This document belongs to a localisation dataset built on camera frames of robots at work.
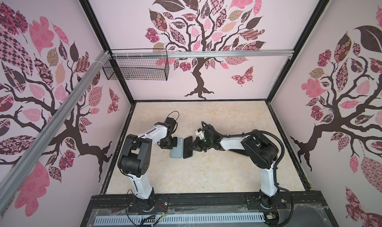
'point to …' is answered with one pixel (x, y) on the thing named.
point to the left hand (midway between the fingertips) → (171, 148)
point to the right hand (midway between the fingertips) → (188, 146)
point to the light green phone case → (177, 152)
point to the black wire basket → (137, 64)
